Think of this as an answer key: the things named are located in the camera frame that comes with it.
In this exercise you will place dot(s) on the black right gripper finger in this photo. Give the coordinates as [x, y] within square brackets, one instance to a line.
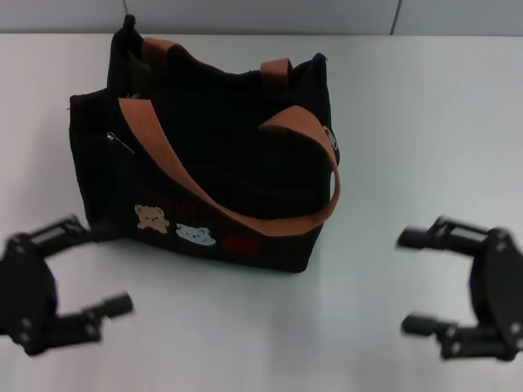
[461, 341]
[445, 237]

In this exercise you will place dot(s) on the silver main zipper pull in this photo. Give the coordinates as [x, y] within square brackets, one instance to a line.
[330, 139]

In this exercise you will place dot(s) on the silver pocket zipper pull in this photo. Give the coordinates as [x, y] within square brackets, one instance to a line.
[118, 141]

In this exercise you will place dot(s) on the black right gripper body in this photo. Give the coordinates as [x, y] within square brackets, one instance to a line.
[498, 286]

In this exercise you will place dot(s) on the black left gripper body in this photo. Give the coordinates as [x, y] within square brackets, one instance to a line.
[28, 290]

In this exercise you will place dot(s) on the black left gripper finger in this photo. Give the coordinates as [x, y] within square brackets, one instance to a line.
[65, 232]
[81, 326]

